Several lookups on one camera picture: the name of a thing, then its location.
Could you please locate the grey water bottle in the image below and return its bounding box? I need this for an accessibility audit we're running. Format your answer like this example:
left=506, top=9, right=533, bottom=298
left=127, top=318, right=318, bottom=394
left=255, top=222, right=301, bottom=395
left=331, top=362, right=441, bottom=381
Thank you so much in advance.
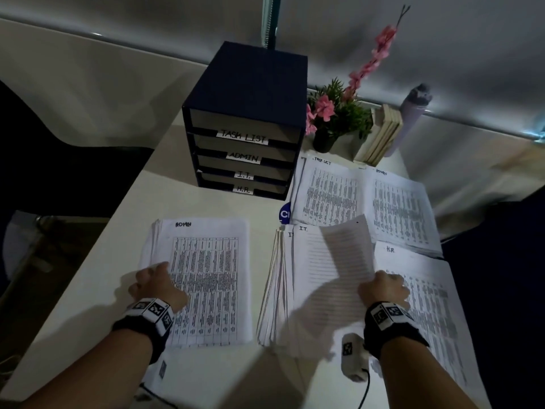
left=385, top=84, right=433, bottom=158

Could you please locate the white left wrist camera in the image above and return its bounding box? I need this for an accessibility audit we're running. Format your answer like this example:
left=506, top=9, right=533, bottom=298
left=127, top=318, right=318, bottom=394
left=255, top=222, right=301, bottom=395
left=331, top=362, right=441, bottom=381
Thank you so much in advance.
left=146, top=357, right=172, bottom=395

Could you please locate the tall pink blossom branch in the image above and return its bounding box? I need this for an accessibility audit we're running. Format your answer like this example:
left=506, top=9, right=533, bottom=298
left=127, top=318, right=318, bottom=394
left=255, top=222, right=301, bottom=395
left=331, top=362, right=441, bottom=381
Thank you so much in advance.
left=340, top=5, right=412, bottom=103

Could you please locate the grey metal frame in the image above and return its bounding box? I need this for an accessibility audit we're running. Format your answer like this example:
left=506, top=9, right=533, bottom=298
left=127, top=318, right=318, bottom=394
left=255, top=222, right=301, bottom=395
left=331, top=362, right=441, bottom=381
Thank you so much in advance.
left=0, top=210, right=58, bottom=311

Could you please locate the person's right forearm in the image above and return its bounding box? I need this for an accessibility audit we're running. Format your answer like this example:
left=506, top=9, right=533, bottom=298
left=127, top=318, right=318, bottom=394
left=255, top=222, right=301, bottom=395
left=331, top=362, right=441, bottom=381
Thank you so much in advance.
left=378, top=336, right=482, bottom=409

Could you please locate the navy blue drawer organizer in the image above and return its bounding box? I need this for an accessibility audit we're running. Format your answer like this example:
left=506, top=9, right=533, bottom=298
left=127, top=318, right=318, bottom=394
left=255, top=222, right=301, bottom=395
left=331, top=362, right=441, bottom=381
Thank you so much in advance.
left=182, top=41, right=309, bottom=202

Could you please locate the person's right hand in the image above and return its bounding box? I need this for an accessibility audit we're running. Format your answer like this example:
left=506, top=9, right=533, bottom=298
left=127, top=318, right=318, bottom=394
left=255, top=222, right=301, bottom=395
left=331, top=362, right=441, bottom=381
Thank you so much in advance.
left=357, top=270, right=412, bottom=311

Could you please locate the printed document sheet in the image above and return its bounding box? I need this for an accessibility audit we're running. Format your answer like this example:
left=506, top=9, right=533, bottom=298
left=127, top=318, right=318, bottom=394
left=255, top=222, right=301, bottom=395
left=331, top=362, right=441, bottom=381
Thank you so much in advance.
left=317, top=215, right=378, bottom=303

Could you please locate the person's left hand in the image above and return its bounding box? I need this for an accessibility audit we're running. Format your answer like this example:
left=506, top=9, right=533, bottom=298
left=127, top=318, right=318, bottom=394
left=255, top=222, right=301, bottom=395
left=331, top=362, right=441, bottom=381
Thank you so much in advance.
left=127, top=261, right=189, bottom=314

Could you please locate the black right wristband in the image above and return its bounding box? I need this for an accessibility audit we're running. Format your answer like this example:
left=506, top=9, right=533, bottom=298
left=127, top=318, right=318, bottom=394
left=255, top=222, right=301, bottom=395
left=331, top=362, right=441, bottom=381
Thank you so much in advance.
left=363, top=301, right=430, bottom=361

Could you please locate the green artificial plant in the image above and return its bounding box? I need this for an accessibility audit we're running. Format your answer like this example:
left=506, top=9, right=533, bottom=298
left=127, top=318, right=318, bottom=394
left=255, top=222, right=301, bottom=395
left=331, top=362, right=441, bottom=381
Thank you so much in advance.
left=304, top=78, right=375, bottom=141

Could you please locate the person's left forearm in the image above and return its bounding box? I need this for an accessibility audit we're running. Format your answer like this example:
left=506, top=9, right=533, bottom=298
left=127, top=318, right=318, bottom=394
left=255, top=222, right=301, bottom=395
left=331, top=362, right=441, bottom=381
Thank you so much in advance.
left=16, top=329, right=155, bottom=409

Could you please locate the black left wristband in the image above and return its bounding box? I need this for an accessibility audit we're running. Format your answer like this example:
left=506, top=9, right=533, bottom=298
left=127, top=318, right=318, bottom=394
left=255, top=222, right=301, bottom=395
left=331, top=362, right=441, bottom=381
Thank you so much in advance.
left=111, top=298, right=174, bottom=365

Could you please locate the black chair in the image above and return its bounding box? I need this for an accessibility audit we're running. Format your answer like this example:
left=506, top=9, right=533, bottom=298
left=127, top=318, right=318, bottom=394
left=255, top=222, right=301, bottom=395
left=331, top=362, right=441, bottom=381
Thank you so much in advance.
left=0, top=80, right=156, bottom=290

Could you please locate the teal partition post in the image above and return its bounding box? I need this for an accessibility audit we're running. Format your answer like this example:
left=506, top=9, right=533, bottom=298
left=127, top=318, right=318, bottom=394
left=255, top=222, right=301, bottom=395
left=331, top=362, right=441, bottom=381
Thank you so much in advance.
left=260, top=0, right=283, bottom=49

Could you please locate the unsorted paper stack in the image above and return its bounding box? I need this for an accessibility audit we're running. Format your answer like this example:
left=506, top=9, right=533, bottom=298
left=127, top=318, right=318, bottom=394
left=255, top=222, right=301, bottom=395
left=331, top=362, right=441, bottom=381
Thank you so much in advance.
left=138, top=216, right=255, bottom=350

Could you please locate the black camera cable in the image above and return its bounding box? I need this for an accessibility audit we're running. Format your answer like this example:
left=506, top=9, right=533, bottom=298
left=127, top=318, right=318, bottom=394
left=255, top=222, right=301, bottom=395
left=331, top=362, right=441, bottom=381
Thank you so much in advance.
left=357, top=368, right=371, bottom=409

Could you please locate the black wristband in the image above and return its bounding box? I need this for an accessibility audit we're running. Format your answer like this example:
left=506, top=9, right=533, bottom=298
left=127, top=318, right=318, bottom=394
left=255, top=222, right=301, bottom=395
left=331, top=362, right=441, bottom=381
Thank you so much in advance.
left=363, top=301, right=430, bottom=361
left=111, top=298, right=174, bottom=365

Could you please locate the black plant pot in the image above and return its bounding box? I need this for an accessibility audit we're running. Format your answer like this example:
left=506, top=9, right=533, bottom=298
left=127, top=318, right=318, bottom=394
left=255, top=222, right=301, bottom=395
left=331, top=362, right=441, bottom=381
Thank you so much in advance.
left=313, top=130, right=340, bottom=154

